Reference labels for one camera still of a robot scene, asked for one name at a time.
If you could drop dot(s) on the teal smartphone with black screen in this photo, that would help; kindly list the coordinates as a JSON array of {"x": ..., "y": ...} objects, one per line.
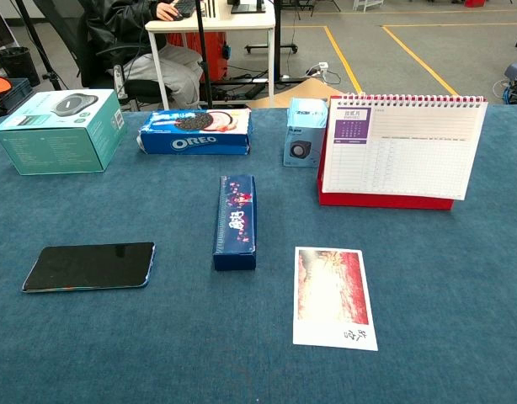
[{"x": 90, "y": 266}]

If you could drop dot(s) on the long dark blue floral box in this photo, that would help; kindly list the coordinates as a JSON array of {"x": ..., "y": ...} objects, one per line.
[{"x": 236, "y": 227}]

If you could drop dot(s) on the light blue small speaker box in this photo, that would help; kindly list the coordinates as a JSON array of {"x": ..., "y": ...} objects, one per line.
[{"x": 300, "y": 143}]

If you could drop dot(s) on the blue Oreo cookie box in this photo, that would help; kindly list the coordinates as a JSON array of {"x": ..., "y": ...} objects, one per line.
[{"x": 195, "y": 143}]

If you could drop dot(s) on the brown cardboard sheet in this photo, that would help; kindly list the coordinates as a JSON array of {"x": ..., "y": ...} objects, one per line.
[{"x": 300, "y": 92}]

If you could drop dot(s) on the red fireworks photo postcard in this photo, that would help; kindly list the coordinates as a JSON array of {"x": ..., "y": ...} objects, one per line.
[{"x": 332, "y": 294}]

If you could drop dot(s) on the red spiral desk calendar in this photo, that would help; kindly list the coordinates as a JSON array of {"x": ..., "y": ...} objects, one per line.
[{"x": 401, "y": 155}]

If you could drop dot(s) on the white floor power adapter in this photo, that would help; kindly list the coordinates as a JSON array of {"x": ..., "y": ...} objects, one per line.
[{"x": 323, "y": 66}]

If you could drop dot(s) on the black vertical pole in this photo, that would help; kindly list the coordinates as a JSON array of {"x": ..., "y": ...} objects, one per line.
[{"x": 204, "y": 59}]

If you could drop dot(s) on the black office chair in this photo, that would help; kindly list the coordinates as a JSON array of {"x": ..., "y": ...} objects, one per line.
[{"x": 151, "y": 90}]

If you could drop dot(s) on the black rolling stand base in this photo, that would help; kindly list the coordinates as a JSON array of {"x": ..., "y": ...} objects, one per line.
[{"x": 279, "y": 44}]

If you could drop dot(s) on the blue table cloth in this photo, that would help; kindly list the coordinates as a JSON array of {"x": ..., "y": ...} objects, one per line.
[{"x": 157, "y": 345}]

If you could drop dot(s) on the red cabinet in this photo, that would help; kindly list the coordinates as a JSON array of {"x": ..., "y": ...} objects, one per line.
[{"x": 186, "y": 42}]

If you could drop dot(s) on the white desk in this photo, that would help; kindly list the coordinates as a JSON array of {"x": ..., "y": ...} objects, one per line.
[{"x": 225, "y": 23}]

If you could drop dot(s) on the white power strip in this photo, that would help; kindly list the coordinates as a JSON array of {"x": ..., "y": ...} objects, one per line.
[{"x": 120, "y": 82}]

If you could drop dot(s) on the black monitor stand base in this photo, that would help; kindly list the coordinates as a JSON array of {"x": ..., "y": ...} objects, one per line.
[{"x": 248, "y": 7}]

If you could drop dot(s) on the black computer mouse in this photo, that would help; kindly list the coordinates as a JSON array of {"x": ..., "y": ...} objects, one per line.
[{"x": 177, "y": 17}]

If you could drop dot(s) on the black keyboard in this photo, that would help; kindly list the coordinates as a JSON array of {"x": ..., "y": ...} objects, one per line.
[{"x": 185, "y": 6}]

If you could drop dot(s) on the teal speakerphone product box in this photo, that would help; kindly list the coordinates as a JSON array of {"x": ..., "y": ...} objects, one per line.
[{"x": 52, "y": 147}]

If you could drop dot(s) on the seated person in black jacket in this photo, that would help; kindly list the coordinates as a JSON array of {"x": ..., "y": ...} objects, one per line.
[{"x": 115, "y": 29}]

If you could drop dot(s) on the white metal rack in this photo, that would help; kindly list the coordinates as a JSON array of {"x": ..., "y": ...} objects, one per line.
[{"x": 368, "y": 4}]

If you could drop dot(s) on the dark blue plastic crate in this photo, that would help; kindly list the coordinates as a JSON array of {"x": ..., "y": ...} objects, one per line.
[{"x": 16, "y": 94}]

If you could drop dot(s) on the black tripod stand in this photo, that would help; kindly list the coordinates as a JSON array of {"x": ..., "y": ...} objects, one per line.
[{"x": 37, "y": 42}]

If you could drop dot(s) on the black trash bin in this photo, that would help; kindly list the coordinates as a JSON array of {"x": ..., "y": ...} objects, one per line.
[{"x": 17, "y": 63}]

